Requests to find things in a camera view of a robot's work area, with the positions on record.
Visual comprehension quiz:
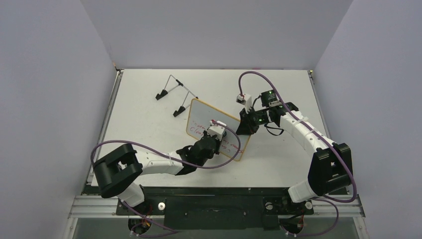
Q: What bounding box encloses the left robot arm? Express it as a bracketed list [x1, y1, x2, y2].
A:
[90, 129, 226, 214]

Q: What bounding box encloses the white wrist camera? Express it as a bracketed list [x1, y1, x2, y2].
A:
[207, 120, 227, 141]
[236, 94, 252, 114]

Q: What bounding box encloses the black wire easel stand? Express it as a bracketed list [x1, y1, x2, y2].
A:
[155, 74, 199, 117]

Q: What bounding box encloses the yellow framed whiteboard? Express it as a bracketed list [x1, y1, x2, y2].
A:
[186, 98, 250, 161]

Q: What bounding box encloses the aluminium extrusion rail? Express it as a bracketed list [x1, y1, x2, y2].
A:
[69, 196, 366, 219]

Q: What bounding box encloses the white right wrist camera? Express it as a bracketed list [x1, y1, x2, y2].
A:
[236, 94, 252, 114]

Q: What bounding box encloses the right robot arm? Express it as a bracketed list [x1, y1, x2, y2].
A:
[236, 90, 356, 213]

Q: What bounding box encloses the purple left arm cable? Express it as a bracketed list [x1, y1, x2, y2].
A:
[90, 122, 242, 237]

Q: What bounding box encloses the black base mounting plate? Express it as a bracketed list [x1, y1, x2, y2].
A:
[134, 187, 314, 230]

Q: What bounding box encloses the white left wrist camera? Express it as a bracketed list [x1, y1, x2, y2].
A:
[207, 120, 227, 141]

